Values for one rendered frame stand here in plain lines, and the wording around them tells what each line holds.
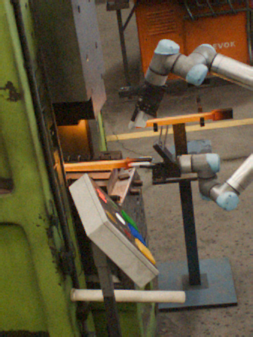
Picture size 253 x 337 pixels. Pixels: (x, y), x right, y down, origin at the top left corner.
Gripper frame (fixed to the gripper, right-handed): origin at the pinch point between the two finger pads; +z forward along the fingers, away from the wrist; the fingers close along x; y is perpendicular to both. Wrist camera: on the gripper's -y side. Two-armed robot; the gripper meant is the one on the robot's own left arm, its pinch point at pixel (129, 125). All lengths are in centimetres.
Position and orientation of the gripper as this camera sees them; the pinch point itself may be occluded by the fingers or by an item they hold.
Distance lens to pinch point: 253.8
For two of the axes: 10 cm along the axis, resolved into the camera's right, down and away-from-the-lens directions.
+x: 2.1, -4.9, 8.5
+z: -3.2, 7.9, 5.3
